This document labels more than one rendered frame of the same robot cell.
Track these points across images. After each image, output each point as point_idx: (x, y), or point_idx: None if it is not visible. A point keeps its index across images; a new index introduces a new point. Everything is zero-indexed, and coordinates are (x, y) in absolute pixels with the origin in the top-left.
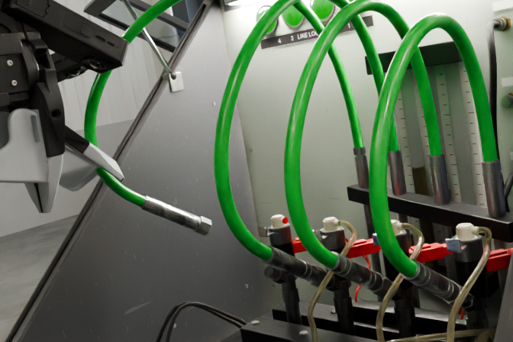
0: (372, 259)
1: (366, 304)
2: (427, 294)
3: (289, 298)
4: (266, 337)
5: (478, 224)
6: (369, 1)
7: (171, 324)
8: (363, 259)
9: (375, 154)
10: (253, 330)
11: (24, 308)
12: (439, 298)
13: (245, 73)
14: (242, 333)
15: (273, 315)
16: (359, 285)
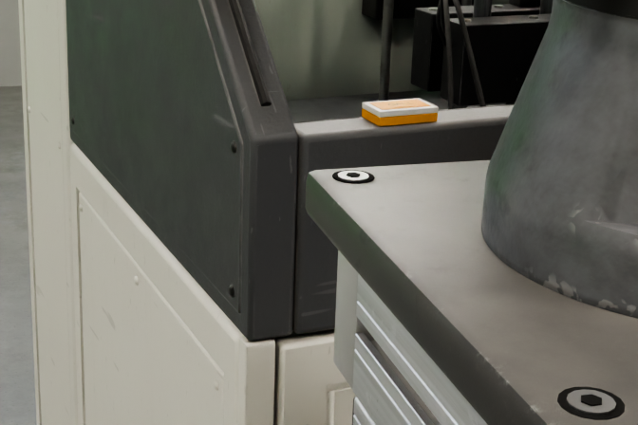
0: None
1: None
2: (379, 34)
3: None
4: (504, 27)
5: None
6: None
7: (461, 11)
8: None
9: None
10: (483, 24)
11: (242, 20)
12: (393, 36)
13: None
14: (468, 31)
15: (434, 23)
16: None
